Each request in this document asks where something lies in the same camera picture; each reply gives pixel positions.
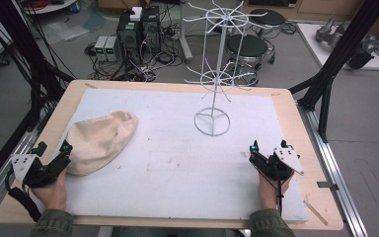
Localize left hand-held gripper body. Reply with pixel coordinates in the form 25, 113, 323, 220
10, 153, 72, 190

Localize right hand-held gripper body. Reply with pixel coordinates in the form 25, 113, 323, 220
256, 146, 305, 182

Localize beige fabric hat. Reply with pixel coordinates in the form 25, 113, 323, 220
64, 110, 139, 177

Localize person's left hand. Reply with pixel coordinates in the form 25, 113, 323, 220
30, 166, 69, 211

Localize person's right hand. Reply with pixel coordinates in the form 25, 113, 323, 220
258, 170, 293, 210

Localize grey tape strip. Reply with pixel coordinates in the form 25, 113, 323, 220
316, 180, 340, 193

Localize thin wooden stick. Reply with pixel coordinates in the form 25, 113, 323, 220
303, 198, 330, 227

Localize white foam mat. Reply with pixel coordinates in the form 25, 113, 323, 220
34, 87, 309, 224

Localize black round stool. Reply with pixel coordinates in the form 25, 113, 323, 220
248, 8, 287, 38
225, 34, 270, 76

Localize grey power supply unit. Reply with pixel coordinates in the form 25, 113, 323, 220
105, 36, 120, 62
94, 35, 109, 62

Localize white platform board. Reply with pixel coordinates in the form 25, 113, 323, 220
296, 22, 379, 72

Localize clear plastic sheet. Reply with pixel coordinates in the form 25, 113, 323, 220
41, 12, 108, 44

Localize black computer tower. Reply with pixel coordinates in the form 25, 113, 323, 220
140, 5, 163, 55
115, 11, 143, 64

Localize white box device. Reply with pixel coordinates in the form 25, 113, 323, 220
129, 6, 144, 23

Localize aluminium rail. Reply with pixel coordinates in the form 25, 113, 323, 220
296, 101, 370, 237
0, 108, 53, 216

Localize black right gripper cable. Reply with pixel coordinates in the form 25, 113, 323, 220
275, 177, 284, 217

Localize white wire display rack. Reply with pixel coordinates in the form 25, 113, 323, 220
182, 0, 271, 137

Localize black metal frame post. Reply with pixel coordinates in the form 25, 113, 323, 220
288, 0, 379, 144
0, 0, 77, 115

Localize tangle of floor cables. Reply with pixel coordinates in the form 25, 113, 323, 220
84, 41, 185, 83

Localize grey metal stand post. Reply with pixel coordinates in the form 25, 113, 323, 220
179, 0, 195, 64

